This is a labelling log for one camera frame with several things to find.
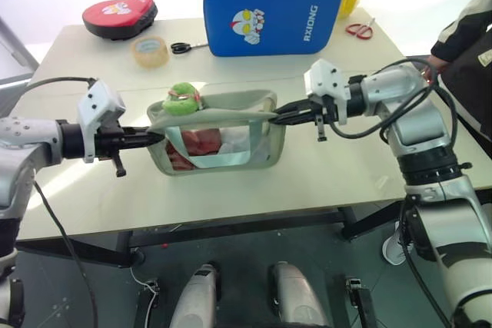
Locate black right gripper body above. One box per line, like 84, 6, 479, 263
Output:
307, 94, 341, 143

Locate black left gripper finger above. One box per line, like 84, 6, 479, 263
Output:
122, 127, 165, 141
122, 137, 165, 150

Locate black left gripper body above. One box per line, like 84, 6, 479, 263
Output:
93, 121, 128, 178

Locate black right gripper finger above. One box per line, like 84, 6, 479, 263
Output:
273, 99, 314, 117
268, 111, 317, 128

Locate green pouch with clear window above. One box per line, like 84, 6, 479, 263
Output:
146, 88, 288, 178

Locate person's bare hand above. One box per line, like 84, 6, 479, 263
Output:
422, 55, 450, 80

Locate red cloth item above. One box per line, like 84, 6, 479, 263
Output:
165, 129, 224, 171

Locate white crumpled item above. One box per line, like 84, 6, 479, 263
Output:
219, 129, 271, 161

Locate clear packing tape roll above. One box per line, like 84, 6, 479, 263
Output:
130, 35, 171, 70

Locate blue RXIONG kick pad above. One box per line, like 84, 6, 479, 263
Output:
202, 0, 344, 58

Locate red and black punch mitt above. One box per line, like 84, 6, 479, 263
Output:
81, 0, 159, 41

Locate grey side table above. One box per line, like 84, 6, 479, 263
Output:
0, 15, 41, 107

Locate person in dark jacket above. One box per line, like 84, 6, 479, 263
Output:
430, 0, 492, 161

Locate white shoe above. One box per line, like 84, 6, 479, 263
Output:
381, 221, 415, 267

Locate black stand foot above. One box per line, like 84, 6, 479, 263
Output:
344, 275, 381, 328
133, 279, 161, 328

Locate silver rounded robot leg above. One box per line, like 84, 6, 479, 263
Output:
268, 261, 332, 328
168, 263, 221, 328

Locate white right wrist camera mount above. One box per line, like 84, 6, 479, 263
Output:
304, 59, 351, 126

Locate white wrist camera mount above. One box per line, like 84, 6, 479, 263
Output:
304, 59, 351, 126
76, 78, 128, 164

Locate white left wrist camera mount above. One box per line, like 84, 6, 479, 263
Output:
76, 78, 128, 164

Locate green plush keychain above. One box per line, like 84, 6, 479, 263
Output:
161, 81, 204, 117

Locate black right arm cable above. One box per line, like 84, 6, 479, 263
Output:
332, 55, 468, 170
397, 194, 453, 328

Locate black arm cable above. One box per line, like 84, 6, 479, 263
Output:
397, 194, 453, 328
32, 180, 100, 328
332, 55, 468, 170
15, 76, 98, 103

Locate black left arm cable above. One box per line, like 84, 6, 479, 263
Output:
32, 180, 100, 328
15, 76, 98, 103

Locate red handled scissors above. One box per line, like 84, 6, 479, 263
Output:
344, 16, 377, 41

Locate black handled scissors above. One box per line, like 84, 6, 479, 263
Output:
170, 41, 211, 55

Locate black metal table frame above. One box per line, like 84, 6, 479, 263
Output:
15, 201, 405, 269

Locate thin white floor cable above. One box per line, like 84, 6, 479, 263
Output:
129, 265, 159, 306

